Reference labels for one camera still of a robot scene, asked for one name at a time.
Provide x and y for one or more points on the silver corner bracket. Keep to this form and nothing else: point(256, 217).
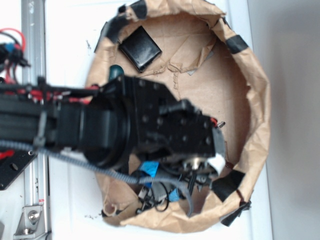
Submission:
point(31, 224)

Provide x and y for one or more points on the dark green marker pen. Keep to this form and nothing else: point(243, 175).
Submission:
point(115, 71)

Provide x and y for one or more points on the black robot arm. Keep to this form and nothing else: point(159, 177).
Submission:
point(109, 123)

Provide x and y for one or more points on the brown paper bag basin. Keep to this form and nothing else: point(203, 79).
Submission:
point(208, 69)

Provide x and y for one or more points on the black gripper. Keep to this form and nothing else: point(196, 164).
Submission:
point(153, 123)

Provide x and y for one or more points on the black square box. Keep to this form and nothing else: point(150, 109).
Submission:
point(140, 49)

